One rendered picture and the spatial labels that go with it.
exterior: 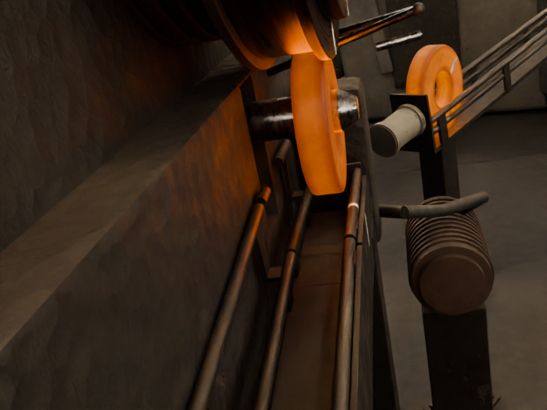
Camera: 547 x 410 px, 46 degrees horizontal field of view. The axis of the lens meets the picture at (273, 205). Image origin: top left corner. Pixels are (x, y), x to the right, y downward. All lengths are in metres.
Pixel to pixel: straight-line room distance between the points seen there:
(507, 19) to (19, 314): 3.13
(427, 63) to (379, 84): 2.35
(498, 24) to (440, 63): 2.15
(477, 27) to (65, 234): 3.06
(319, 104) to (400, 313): 1.27
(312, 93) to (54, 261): 0.35
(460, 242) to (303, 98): 0.48
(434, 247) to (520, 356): 0.70
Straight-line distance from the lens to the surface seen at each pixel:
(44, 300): 0.30
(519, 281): 1.95
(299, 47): 0.59
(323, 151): 0.61
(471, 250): 1.01
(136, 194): 0.40
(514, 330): 1.75
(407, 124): 1.09
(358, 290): 0.58
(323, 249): 0.75
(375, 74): 3.47
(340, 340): 0.52
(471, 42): 3.35
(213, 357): 0.46
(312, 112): 0.61
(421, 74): 1.13
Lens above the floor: 0.99
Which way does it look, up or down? 22 degrees down
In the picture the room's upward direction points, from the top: 11 degrees counter-clockwise
